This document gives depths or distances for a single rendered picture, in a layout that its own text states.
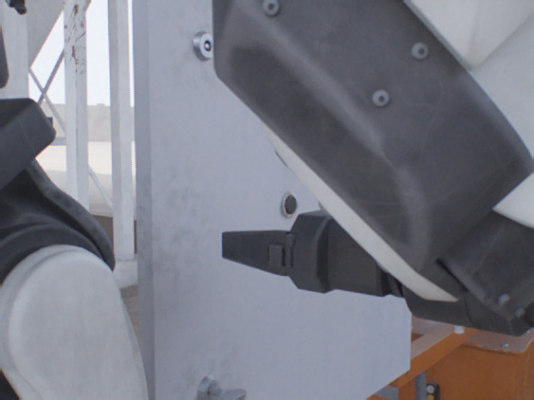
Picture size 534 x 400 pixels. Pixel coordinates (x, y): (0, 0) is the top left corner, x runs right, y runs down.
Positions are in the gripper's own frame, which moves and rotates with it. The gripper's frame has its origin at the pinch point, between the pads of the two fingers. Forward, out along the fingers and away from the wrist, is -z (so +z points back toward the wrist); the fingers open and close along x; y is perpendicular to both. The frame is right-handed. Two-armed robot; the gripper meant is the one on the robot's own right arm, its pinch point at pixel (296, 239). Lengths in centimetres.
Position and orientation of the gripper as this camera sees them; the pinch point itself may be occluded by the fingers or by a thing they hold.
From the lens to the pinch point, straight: 50.2
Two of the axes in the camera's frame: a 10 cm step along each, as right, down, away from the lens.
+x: -6.0, 0.9, -8.0
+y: 0.0, 9.9, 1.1
